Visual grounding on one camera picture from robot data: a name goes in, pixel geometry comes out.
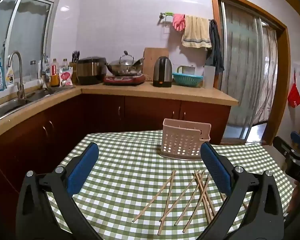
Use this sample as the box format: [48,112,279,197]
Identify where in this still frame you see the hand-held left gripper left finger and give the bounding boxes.
[15,142,104,240]

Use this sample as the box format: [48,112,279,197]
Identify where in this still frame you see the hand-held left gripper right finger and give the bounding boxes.
[196,142,285,240]

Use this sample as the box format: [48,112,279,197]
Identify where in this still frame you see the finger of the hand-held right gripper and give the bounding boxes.
[290,131,300,155]
[272,135,297,159]

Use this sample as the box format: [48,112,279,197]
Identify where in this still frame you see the pile of wooden chopsticks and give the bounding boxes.
[132,169,248,235]

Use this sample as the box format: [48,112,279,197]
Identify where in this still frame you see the beige perforated utensil basket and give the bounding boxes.
[160,118,212,160]

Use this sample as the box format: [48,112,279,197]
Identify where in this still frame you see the red hanging bag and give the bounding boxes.
[287,73,300,109]

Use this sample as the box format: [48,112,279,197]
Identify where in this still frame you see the green checkered tablecloth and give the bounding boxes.
[46,129,294,240]

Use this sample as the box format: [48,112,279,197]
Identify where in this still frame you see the sliding glass door with curtain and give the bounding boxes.
[219,0,278,142]

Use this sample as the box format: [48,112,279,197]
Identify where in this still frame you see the white translucent container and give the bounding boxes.
[203,65,216,89]

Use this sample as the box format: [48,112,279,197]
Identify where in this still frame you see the teal plastic colander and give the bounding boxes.
[172,72,204,87]

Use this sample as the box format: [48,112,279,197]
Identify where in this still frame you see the orange cooking oil bottle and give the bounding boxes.
[51,58,60,87]

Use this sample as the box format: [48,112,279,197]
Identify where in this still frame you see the beige kitchen countertop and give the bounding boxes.
[0,82,239,142]

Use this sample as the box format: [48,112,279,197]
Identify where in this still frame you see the dark rice cooker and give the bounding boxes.
[76,56,107,85]

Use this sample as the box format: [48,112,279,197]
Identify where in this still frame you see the red induction cooker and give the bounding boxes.
[103,72,146,86]

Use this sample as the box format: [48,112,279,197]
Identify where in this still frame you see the stainless steel sink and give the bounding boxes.
[0,87,74,127]

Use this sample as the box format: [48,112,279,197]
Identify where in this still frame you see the knife block with knives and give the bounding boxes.
[69,51,81,84]

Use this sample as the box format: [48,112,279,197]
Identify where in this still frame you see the tall chrome faucet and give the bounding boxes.
[7,51,27,100]

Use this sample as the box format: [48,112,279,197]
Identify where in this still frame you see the clear glass jar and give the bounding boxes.
[29,60,38,81]

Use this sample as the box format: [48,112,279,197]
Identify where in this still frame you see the black steel electric kettle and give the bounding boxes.
[152,56,173,88]

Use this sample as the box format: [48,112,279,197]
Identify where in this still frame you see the steel wok with lid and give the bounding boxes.
[105,51,145,77]

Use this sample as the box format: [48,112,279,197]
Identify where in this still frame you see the dark hanging cloth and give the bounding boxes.
[204,19,225,75]

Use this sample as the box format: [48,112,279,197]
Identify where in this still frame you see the white spray bottle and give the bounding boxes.
[5,64,15,88]

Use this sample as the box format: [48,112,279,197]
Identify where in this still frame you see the blue dish soap bottle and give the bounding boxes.
[0,57,6,92]

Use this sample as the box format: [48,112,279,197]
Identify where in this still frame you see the wooden cutting board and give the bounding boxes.
[142,47,170,79]

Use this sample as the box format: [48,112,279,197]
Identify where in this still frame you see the beige striped towel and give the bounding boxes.
[181,15,212,49]

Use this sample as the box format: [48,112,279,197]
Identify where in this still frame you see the kitchen sliding window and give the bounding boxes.
[0,0,53,82]

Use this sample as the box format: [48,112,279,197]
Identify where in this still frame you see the pink rubber glove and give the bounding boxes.
[172,14,186,32]

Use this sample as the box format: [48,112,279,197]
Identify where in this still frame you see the wooden door frame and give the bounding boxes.
[210,0,291,145]

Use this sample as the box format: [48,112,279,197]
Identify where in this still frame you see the green handled mug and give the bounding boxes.
[176,65,196,75]

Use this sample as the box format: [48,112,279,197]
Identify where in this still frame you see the wall towel rail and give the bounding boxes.
[158,12,214,24]

